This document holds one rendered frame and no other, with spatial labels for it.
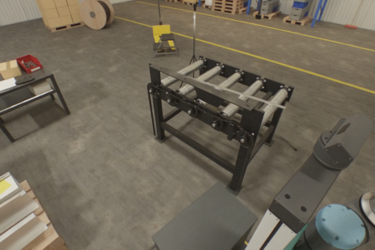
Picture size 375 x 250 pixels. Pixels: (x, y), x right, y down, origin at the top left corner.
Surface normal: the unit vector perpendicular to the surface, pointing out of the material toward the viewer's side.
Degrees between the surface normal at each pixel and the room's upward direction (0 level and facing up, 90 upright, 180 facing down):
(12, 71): 90
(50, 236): 0
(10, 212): 90
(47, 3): 90
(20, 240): 90
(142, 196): 0
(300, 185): 0
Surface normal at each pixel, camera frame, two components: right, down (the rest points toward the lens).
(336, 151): -0.77, 0.40
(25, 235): 0.77, 0.40
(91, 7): -0.21, 0.61
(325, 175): 0.00, -0.79
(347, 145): 0.31, -0.46
